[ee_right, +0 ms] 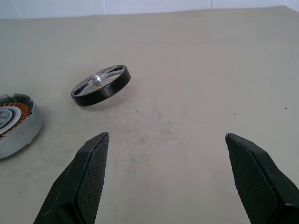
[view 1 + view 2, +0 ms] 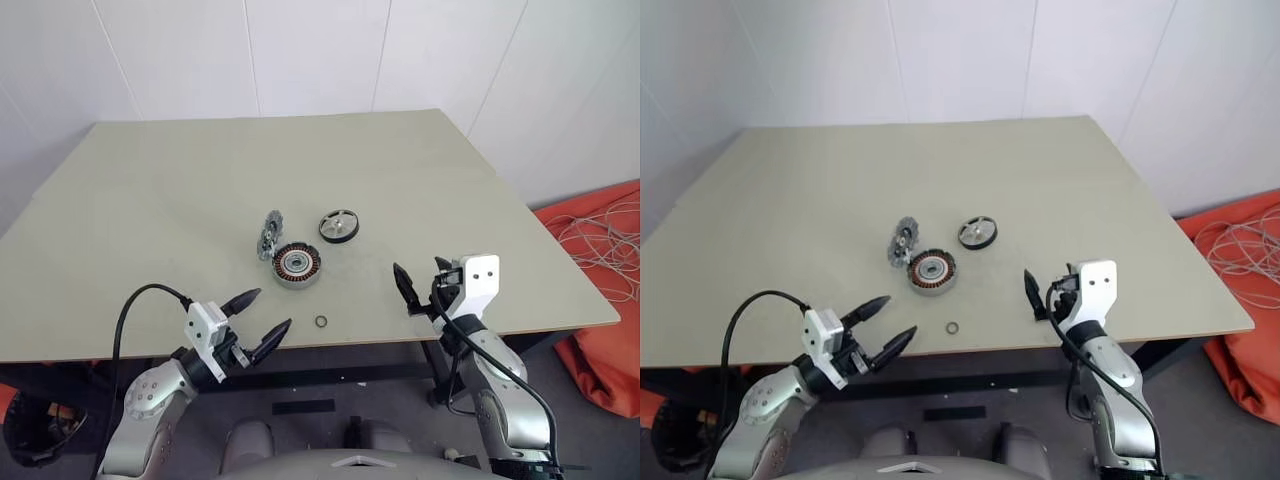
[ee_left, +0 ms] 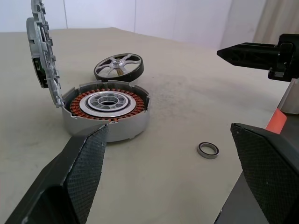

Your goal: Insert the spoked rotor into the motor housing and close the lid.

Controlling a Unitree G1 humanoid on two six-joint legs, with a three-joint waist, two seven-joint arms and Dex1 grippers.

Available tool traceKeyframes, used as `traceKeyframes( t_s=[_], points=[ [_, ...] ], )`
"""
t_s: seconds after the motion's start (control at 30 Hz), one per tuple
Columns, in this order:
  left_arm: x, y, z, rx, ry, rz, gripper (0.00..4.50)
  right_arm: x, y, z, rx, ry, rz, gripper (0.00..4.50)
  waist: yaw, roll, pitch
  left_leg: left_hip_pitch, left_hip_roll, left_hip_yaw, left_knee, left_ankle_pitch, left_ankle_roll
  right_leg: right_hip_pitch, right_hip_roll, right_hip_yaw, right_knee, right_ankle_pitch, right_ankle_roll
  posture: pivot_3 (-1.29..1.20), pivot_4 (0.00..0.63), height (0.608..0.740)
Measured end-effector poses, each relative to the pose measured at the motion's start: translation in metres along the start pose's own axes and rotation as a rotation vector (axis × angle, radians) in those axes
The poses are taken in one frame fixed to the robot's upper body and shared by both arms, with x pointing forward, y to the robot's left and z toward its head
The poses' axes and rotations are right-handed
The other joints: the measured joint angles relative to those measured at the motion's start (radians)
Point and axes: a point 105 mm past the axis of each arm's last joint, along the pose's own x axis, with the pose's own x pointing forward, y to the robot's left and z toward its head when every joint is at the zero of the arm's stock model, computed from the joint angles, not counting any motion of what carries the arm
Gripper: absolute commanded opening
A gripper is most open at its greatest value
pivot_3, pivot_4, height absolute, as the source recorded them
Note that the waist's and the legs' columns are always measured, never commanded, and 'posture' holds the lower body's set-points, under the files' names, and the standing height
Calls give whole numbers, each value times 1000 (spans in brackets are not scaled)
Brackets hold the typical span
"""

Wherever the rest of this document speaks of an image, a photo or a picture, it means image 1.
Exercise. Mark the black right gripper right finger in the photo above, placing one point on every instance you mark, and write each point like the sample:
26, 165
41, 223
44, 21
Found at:
254, 177

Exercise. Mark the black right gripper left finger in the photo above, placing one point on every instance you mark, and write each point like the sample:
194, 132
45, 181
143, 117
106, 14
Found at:
88, 177

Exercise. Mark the grey round metal part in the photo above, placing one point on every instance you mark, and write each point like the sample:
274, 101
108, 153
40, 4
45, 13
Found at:
23, 137

